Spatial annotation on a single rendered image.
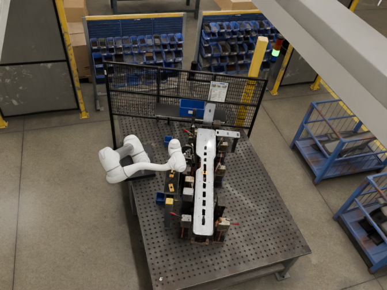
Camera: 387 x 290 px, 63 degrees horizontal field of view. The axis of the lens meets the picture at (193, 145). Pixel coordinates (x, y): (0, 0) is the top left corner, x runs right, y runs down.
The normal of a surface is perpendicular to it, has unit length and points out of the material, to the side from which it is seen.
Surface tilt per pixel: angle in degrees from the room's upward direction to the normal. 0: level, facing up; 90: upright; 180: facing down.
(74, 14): 90
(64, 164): 0
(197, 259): 0
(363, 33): 0
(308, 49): 90
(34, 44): 92
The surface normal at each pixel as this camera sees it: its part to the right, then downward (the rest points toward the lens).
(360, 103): -0.95, 0.15
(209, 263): 0.10, -0.67
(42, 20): 0.29, 0.72
